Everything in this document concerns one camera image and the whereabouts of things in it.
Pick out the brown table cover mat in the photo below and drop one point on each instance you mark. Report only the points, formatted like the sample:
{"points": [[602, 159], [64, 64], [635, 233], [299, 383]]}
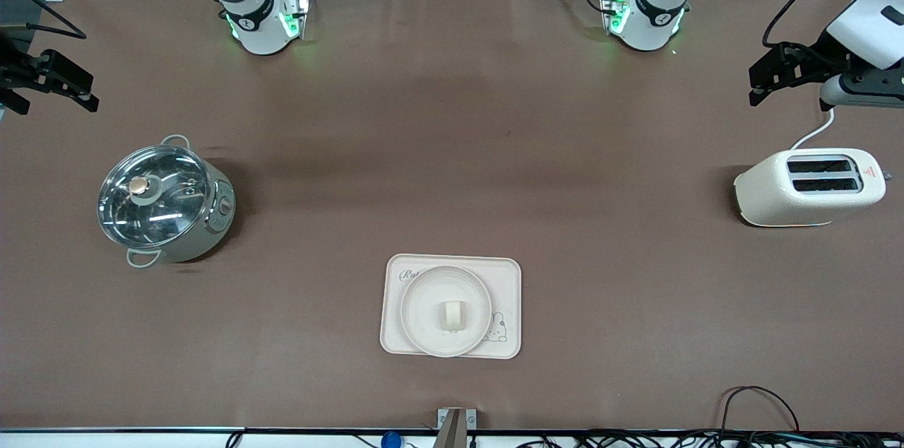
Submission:
{"points": [[452, 116]]}

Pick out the grey metal camera bracket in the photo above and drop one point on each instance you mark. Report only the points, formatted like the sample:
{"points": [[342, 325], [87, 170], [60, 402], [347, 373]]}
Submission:
{"points": [[455, 427]]}

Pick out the steel electric cooking pot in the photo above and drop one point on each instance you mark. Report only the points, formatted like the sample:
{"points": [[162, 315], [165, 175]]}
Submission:
{"points": [[212, 218]]}

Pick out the pale steamed bun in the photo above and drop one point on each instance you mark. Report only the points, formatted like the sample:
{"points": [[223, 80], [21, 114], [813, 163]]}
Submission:
{"points": [[453, 316]]}

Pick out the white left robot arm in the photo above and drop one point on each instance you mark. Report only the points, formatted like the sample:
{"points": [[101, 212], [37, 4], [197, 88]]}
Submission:
{"points": [[653, 17]]}

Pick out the blue round knob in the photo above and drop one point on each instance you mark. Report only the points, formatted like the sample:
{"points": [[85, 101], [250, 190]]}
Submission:
{"points": [[390, 441]]}

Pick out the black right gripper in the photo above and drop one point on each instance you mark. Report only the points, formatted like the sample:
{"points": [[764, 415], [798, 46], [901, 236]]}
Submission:
{"points": [[15, 71]]}

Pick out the cream two-slot toaster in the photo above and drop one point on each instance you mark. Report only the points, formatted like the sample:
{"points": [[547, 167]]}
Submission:
{"points": [[777, 197]]}

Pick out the glass pot lid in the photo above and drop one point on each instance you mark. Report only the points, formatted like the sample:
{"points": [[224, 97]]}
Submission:
{"points": [[152, 197]]}

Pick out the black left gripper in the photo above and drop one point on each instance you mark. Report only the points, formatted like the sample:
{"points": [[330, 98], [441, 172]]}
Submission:
{"points": [[821, 56]]}

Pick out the beige rabbit print tray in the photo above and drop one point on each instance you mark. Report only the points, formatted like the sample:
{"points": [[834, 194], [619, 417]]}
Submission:
{"points": [[505, 278]]}

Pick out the beige round plate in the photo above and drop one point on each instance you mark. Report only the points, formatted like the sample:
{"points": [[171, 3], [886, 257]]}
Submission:
{"points": [[427, 314]]}

